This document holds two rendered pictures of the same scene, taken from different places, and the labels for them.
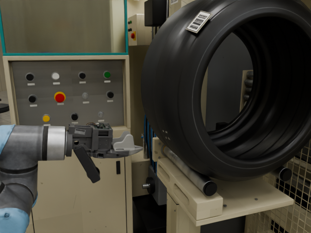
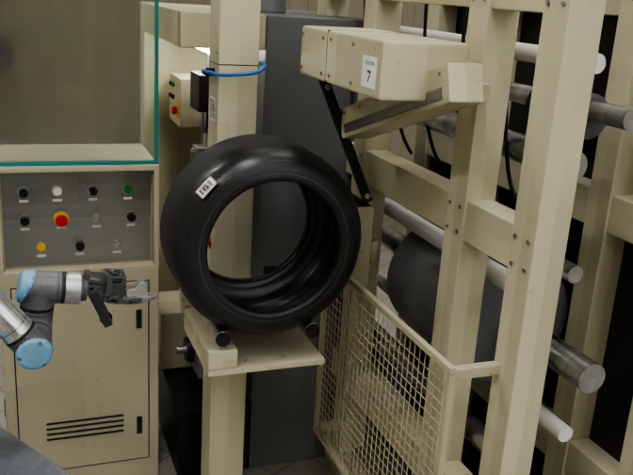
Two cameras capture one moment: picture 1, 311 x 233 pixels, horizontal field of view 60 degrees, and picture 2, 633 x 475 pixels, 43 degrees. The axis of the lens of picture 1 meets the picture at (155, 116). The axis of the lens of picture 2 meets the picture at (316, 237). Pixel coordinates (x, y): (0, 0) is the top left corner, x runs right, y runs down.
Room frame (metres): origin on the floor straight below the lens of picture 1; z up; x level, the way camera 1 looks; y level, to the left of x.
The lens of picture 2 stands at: (-1.43, -0.32, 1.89)
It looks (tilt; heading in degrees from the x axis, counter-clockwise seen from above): 17 degrees down; 357
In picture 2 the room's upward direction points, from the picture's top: 4 degrees clockwise
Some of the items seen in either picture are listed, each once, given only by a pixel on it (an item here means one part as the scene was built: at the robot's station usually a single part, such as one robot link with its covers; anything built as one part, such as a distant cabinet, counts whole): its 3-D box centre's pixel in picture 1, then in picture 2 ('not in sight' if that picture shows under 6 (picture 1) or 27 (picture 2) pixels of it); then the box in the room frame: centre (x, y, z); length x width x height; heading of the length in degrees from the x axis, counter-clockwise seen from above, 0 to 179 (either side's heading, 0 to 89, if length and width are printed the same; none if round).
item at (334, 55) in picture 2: not in sight; (375, 59); (0.90, -0.56, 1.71); 0.61 x 0.25 x 0.15; 19
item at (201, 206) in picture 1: (184, 181); (209, 335); (0.88, -0.10, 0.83); 0.36 x 0.09 x 0.06; 19
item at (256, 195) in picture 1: (218, 185); (251, 342); (0.93, -0.24, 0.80); 0.37 x 0.36 x 0.02; 109
